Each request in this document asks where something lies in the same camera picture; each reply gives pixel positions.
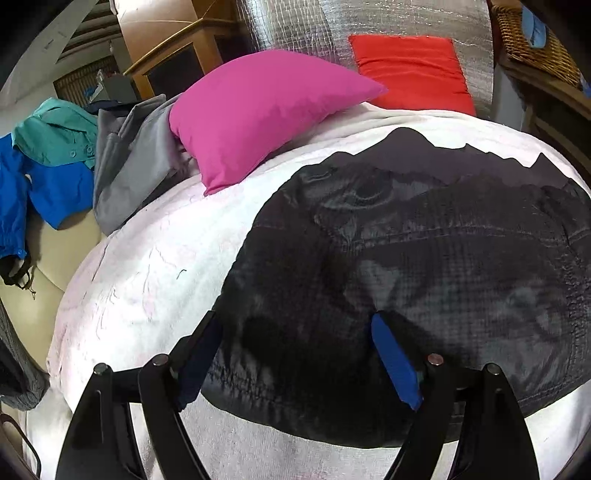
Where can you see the cluttered wooden shelf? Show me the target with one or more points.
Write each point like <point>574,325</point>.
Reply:
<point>554,110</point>

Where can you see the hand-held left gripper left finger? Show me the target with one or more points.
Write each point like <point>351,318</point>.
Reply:
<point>198,364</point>

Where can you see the red-orange pillow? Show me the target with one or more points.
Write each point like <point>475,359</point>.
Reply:
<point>411,74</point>

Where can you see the silver foil insulation mat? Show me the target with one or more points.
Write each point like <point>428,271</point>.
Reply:
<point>323,27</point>

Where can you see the grey metal cabinet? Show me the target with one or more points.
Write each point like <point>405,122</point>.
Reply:
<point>117,87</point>

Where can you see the wooden cabinet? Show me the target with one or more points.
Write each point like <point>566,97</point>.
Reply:
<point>184,60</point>

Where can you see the pink pillow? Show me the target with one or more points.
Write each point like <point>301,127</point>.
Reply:
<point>258,110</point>

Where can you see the light blue cloth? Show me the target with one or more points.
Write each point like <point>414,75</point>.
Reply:
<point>535,27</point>

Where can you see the blue jacket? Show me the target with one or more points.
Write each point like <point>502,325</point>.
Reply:
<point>55,189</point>

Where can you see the white fleece blanket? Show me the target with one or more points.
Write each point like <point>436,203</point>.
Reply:
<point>152,277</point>

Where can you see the wooden lattice door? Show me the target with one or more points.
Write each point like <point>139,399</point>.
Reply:
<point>78,83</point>

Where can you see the wicker basket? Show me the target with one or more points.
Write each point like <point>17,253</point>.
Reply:
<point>535,50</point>

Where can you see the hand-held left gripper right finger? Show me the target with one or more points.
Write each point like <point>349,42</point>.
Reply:
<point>397,364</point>

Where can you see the teal shirt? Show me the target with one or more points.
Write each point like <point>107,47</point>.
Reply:
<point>51,134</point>

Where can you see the grey knit garment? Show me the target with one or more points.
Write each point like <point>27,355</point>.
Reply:
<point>18,364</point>

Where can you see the curved wooden column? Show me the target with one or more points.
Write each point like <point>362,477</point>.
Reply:
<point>152,23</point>

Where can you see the black puffer jacket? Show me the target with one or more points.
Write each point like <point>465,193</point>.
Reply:
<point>438,258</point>

